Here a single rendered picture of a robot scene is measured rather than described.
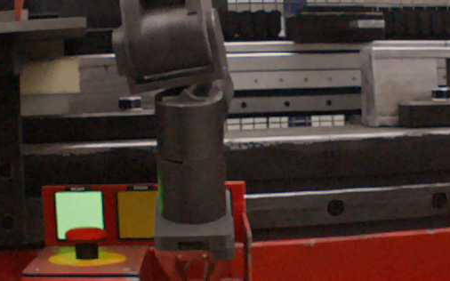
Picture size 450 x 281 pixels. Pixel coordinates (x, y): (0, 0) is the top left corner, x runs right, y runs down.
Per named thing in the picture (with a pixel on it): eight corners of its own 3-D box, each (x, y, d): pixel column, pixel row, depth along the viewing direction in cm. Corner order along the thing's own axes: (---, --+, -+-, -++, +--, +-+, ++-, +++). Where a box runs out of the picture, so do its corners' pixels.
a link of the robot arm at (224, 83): (108, 32, 90) (211, 13, 89) (133, 4, 101) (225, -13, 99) (139, 169, 93) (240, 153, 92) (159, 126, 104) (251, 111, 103)
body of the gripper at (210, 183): (229, 208, 102) (228, 130, 99) (233, 254, 92) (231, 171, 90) (157, 210, 101) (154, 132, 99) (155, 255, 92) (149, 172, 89)
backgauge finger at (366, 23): (325, 36, 134) (323, -5, 134) (285, 43, 160) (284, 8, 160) (416, 36, 136) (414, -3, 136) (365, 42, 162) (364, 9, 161)
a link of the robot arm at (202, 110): (148, 92, 90) (219, 92, 90) (161, 70, 97) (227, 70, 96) (152, 173, 92) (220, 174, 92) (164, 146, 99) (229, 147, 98)
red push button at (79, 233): (63, 269, 97) (60, 230, 97) (68, 262, 101) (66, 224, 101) (107, 269, 97) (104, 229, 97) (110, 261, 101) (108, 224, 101)
